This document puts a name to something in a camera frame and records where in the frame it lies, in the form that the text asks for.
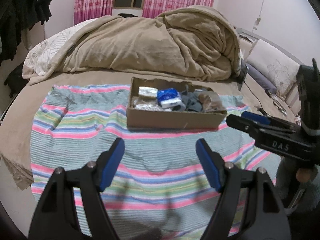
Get black cable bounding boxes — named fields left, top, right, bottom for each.
left=244, top=80, right=266, bottom=111

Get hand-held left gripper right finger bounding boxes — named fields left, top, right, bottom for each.
left=196, top=138, right=292, bottom=240

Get purple pillow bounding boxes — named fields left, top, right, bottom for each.
left=246, top=62, right=278, bottom=95

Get eyeglasses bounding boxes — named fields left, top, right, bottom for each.
left=273, top=100, right=288, bottom=115

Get person's right hand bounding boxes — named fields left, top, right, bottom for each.
left=297, top=167, right=312, bottom=183

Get propped dark tablet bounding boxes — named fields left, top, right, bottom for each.
left=239, top=60, right=250, bottom=92

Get white floral pillow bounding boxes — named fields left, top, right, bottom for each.
left=246, top=39, right=300, bottom=97

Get brown cardboard box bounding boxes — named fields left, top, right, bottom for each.
left=126, top=77, right=228, bottom=130

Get small drink carton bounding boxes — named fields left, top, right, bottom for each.
left=138, top=86, right=158, bottom=99

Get black clothes pile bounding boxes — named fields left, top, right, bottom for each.
left=0, top=0, right=52, bottom=66

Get grey headboard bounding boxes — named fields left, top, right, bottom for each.
left=235, top=26, right=313, bottom=65

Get clear snack bag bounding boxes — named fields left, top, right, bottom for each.
left=199, top=91, right=224, bottom=112

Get grey knitted glove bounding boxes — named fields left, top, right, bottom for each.
left=186, top=97, right=208, bottom=113
left=180, top=85, right=200, bottom=110

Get white floral quilt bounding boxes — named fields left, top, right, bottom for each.
left=22, top=19, right=100, bottom=85

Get beige fleece blanket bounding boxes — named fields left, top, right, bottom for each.
left=61, top=5, right=241, bottom=82

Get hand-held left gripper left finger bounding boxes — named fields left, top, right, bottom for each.
left=27, top=137, right=125, bottom=240

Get brown bed sheet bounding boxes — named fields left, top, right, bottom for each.
left=0, top=67, right=300, bottom=190

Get striped cloth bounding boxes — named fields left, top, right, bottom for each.
left=30, top=84, right=278, bottom=240

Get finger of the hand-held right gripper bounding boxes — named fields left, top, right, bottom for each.
left=226, top=114, right=266, bottom=141
left=241, top=111, right=298, bottom=131

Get blue tissue pack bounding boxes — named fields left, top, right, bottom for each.
left=157, top=88, right=183, bottom=109

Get cotton swabs pack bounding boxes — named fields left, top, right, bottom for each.
left=134, top=100, right=173, bottom=112

